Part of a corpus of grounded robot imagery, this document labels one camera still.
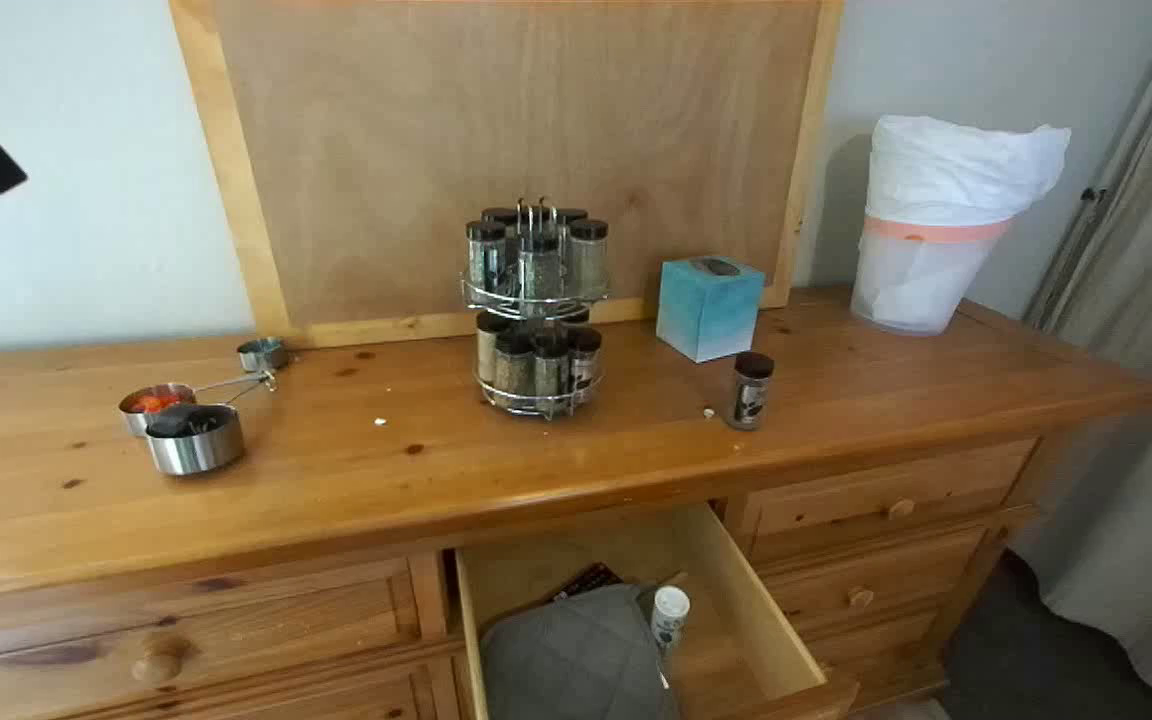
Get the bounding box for small steel measuring cup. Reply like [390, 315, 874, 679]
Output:
[233, 331, 296, 392]

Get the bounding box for large steel measuring cup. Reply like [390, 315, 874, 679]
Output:
[140, 377, 272, 479]

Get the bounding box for glass spice jar black lid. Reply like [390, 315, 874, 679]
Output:
[490, 322, 536, 400]
[565, 322, 604, 395]
[462, 217, 512, 300]
[565, 217, 613, 300]
[529, 327, 570, 403]
[472, 313, 507, 384]

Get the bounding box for closed wooden dresser drawer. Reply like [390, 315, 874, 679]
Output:
[106, 653, 467, 720]
[0, 557, 425, 713]
[744, 435, 1039, 544]
[766, 525, 992, 633]

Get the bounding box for large plywood board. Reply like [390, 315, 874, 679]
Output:
[169, 0, 849, 353]

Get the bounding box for wooden pine dresser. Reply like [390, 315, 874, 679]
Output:
[0, 283, 1152, 720]

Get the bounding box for teal tissue box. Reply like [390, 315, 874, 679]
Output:
[651, 254, 766, 369]

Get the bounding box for grey folded cloth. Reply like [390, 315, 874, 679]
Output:
[477, 579, 685, 720]

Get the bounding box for lone dark spice jar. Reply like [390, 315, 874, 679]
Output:
[729, 347, 780, 432]

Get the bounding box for small white bottle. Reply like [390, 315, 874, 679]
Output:
[648, 579, 695, 655]

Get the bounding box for open wooden dresser drawer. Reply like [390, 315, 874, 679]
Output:
[453, 496, 861, 720]

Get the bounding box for trash bin white bag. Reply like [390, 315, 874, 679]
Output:
[849, 113, 1074, 335]

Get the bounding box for grey curtain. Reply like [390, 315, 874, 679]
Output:
[1010, 0, 1152, 715]

